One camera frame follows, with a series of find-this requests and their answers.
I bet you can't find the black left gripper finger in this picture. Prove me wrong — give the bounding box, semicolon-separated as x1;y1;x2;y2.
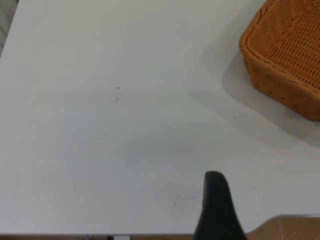
194;171;248;240

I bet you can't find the orange woven wicker basket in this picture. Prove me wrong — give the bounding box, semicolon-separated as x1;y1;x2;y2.
239;0;320;123

